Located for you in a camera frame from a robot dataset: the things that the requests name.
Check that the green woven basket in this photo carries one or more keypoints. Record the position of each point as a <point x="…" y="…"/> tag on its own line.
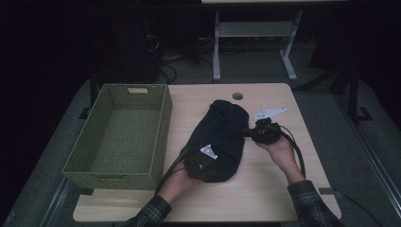
<point x="126" y="135"/>

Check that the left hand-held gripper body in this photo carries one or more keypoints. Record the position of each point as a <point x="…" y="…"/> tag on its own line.
<point x="201" y="165"/>

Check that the dark computer tower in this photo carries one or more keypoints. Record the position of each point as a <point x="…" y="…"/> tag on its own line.
<point x="132" y="47"/>

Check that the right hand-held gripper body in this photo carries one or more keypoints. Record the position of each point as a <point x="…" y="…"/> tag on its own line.
<point x="266" y="132"/>

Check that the person's right hand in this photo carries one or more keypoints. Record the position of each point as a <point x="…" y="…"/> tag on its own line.
<point x="280" y="153"/>

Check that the black metal stand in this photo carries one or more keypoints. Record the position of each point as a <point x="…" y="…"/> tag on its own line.
<point x="353" y="91"/>

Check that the person's left hand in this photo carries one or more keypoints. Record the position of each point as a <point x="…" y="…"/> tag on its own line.
<point x="179" y="181"/>

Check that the white metal desk frame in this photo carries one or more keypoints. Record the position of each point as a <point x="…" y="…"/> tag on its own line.
<point x="252" y="29"/>

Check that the dark navy cloth garment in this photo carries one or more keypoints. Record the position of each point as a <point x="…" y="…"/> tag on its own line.
<point x="220" y="129"/>

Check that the grey table edge bracket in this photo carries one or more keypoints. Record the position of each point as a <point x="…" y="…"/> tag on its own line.
<point x="326" y="191"/>

